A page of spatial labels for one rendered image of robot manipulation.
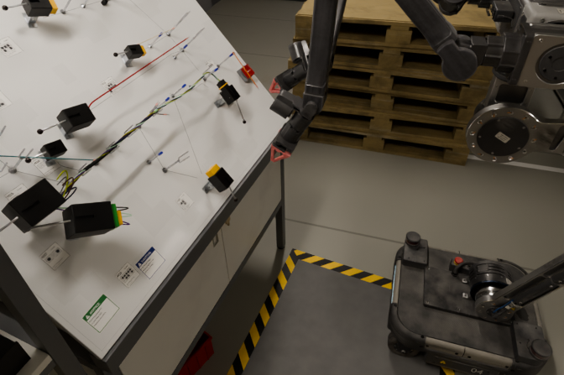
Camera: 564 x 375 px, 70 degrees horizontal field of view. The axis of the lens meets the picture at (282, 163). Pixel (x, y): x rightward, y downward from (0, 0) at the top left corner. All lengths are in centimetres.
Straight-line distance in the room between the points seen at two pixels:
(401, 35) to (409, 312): 165
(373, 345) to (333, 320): 22
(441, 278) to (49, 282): 158
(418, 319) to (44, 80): 164
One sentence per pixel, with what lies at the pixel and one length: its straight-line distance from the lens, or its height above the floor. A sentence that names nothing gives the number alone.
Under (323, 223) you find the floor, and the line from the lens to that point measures 253.
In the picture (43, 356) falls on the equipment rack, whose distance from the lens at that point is 98.
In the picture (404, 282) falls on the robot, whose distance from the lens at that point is 202.
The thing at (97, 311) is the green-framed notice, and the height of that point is 93.
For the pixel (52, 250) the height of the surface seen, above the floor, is 107.
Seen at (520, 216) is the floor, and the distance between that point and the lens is 293.
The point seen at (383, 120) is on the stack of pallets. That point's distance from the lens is 301.
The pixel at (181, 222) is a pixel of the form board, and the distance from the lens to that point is 130.
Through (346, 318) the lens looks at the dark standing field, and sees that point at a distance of 215.
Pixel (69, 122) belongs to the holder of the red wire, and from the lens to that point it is 114.
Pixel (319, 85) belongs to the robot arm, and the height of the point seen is 132.
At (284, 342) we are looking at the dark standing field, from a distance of 207.
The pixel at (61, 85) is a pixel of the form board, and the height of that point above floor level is 131.
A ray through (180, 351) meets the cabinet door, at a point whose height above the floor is 45.
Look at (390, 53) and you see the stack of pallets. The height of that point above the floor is 78.
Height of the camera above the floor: 182
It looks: 38 degrees down
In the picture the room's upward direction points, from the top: 1 degrees counter-clockwise
